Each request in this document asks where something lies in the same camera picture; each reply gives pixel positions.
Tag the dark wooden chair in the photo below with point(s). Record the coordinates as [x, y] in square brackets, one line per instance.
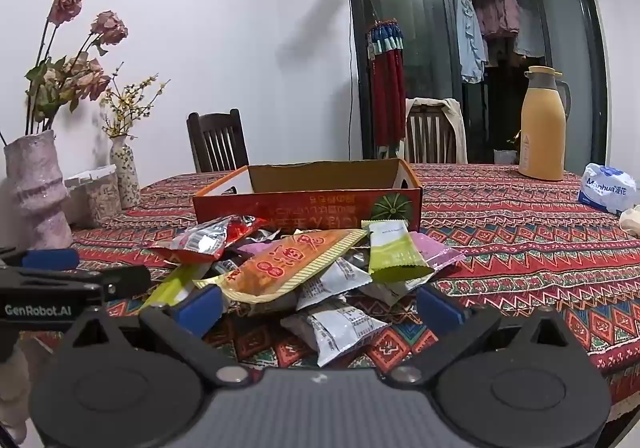
[215, 121]

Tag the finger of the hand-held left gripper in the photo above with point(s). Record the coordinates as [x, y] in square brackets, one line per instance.
[127, 280]
[50, 259]

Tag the cream cloth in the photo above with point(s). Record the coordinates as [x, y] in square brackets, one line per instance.
[455, 123]

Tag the dried pink roses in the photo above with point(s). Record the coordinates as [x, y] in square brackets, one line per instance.
[109, 27]

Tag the dark framed glass door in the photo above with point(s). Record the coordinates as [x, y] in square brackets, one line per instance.
[565, 53]

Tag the yellow green snack packet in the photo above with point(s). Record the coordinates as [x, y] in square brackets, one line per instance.
[167, 288]

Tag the red tassel hanging decoration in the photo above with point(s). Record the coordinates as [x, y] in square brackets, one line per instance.
[387, 93]

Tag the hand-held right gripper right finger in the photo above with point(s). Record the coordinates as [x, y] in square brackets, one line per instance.
[440, 306]

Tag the yellow thermos jug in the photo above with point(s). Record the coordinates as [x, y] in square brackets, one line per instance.
[542, 128]

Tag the clear seed container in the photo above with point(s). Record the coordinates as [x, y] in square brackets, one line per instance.
[100, 203]

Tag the pink garment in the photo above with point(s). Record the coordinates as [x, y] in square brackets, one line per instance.
[500, 11]

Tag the yellow flower sprigs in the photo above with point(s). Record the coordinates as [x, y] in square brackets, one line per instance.
[125, 113]

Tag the white blue tissue pack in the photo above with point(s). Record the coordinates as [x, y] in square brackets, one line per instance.
[607, 188]

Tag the long orange snack packet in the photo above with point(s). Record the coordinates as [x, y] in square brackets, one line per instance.
[285, 268]

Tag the white garment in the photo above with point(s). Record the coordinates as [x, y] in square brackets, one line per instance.
[530, 33]

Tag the small floral vase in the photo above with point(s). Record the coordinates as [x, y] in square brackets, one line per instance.
[127, 178]

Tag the cream cloth lump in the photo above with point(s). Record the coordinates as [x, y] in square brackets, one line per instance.
[631, 222]

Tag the pink textured vase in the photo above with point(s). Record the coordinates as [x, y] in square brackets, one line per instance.
[35, 193]

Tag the small white tub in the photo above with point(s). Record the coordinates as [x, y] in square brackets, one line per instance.
[505, 157]

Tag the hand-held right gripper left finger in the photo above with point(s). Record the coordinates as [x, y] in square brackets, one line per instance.
[202, 306]

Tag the red silver snack packet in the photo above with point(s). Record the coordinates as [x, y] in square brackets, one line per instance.
[200, 243]

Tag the orange cardboard box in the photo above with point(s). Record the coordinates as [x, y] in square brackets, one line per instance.
[310, 205]

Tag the light blue shirt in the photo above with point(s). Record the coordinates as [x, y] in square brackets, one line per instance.
[470, 43]

